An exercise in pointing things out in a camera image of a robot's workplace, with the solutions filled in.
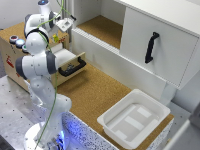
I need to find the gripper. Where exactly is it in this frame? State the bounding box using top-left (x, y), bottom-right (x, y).
top-left (56, 16), bottom-right (75, 33)

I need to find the yellow block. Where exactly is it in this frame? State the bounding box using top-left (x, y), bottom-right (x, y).
top-left (52, 34), bottom-right (61, 44)

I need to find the wooden drawer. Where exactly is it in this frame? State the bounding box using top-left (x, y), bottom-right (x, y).
top-left (49, 44), bottom-right (87, 88)

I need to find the wooden drawer box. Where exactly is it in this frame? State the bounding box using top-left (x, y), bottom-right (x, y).
top-left (0, 22), bottom-right (72, 92)

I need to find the green button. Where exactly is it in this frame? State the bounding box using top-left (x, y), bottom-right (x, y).
top-left (21, 44), bottom-right (30, 54)

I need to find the white cabinet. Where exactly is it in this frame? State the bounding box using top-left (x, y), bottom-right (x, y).
top-left (70, 0), bottom-right (200, 105)

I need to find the blue button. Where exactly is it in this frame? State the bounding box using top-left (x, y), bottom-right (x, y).
top-left (15, 38), bottom-right (26, 48)

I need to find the red button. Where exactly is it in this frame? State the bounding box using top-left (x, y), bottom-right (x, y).
top-left (8, 34), bottom-right (19, 45)

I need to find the white sliding door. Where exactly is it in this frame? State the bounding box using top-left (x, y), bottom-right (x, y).
top-left (119, 6), bottom-right (200, 90)

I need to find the white plastic box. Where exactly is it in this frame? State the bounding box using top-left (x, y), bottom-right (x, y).
top-left (96, 88), bottom-right (172, 150)

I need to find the black drawer handle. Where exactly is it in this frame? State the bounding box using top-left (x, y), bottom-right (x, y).
top-left (57, 56), bottom-right (87, 78)

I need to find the green cable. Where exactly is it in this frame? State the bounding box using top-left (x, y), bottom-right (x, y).
top-left (33, 0), bottom-right (77, 150)

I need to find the black door handle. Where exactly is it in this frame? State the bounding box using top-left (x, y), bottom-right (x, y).
top-left (144, 31), bottom-right (161, 65)

